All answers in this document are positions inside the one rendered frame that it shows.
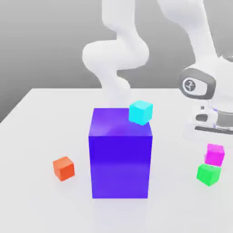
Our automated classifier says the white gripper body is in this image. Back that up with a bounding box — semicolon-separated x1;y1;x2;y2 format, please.
182;121;233;146

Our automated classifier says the small cyan cube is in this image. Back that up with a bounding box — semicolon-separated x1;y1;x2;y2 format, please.
128;100;154;126

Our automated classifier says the small green cube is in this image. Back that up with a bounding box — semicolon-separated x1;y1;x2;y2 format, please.
196;163;222;187

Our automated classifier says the large purple box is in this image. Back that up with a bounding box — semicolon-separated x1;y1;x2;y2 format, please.
88;107;153;199

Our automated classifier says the small magenta cube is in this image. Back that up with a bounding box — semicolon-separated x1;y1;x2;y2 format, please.
204;143;225;167

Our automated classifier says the small orange cube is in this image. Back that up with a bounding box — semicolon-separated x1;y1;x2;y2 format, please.
52;156;76;182

